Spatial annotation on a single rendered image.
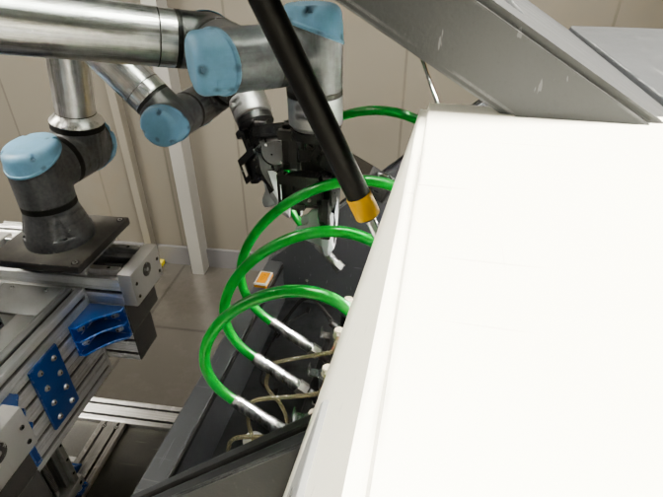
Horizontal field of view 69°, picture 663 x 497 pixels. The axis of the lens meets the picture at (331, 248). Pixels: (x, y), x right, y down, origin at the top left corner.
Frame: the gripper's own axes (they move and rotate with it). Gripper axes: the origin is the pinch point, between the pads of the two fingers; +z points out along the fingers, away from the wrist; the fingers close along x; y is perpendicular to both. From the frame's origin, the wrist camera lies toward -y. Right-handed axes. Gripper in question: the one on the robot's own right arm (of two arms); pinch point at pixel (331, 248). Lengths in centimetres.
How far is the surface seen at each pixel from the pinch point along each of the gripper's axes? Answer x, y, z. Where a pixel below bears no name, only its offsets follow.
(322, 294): 24.6, -4.4, -10.5
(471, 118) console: 38, -16, -34
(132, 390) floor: -55, 100, 121
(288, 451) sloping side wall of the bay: 35.1, -3.1, 1.9
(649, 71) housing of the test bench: -0.3, -37.4, -28.9
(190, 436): 20.5, 19.1, 25.8
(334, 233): 16.8, -4.1, -13.4
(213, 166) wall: -151, 95, 58
